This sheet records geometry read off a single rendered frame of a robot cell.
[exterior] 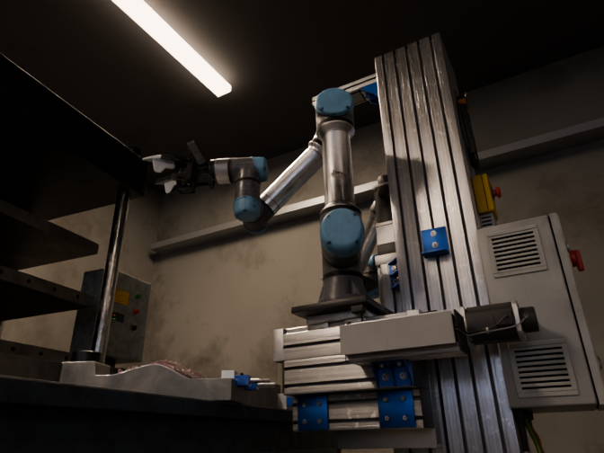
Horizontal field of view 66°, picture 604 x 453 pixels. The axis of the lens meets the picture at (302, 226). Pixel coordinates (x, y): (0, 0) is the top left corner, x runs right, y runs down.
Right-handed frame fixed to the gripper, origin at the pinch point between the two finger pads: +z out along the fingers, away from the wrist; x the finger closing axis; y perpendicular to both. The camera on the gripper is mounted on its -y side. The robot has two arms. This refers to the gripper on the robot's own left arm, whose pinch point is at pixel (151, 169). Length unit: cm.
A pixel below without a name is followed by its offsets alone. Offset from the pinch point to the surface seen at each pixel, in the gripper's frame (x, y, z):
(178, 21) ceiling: 70, -183, 37
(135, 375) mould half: 17, 57, 1
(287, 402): 62, 55, -36
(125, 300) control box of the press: 98, -2, 47
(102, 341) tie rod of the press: 76, 26, 42
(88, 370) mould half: 17, 55, 14
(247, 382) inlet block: 22, 58, -29
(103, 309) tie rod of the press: 74, 13, 44
